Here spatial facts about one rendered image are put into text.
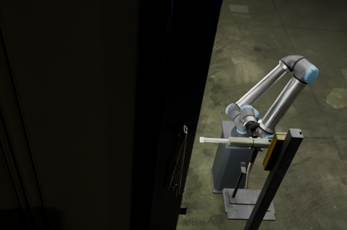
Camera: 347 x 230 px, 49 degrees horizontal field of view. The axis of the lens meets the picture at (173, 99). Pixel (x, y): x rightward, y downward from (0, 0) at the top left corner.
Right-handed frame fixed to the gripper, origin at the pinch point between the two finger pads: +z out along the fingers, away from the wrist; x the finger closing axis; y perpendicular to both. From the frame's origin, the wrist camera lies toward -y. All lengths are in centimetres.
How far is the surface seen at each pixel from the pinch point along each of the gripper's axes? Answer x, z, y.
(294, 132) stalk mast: 0, 32, -49
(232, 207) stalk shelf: 11.2, 21.7, 35.6
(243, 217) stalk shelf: 4.8, 28.9, 35.6
